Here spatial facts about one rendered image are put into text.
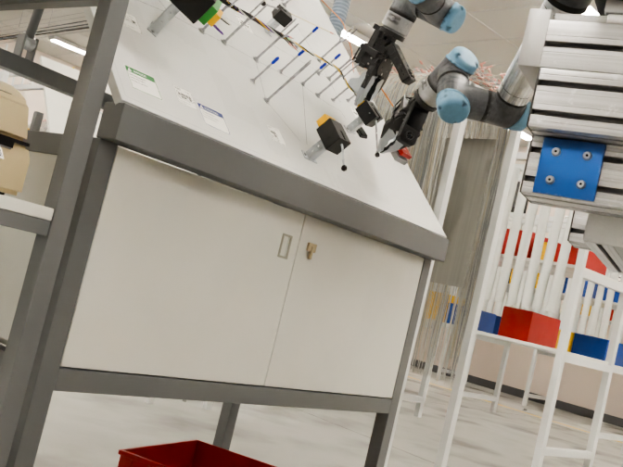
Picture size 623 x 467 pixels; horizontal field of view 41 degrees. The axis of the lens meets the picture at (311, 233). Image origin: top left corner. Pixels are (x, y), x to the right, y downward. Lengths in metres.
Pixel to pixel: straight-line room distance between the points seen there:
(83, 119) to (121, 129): 0.08
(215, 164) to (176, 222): 0.13
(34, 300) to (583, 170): 0.86
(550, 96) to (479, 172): 1.90
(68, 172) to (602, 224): 0.84
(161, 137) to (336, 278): 0.69
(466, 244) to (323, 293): 1.21
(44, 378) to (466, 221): 1.98
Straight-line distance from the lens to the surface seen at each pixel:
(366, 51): 2.25
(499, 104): 1.98
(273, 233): 1.83
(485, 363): 11.58
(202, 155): 1.59
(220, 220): 1.70
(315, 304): 1.98
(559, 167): 1.29
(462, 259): 3.12
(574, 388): 10.89
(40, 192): 1.60
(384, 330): 2.24
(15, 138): 1.43
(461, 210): 3.17
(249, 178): 1.69
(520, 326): 5.06
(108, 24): 1.44
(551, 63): 1.30
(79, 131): 1.41
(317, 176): 1.89
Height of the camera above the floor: 0.62
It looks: 4 degrees up
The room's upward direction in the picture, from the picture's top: 14 degrees clockwise
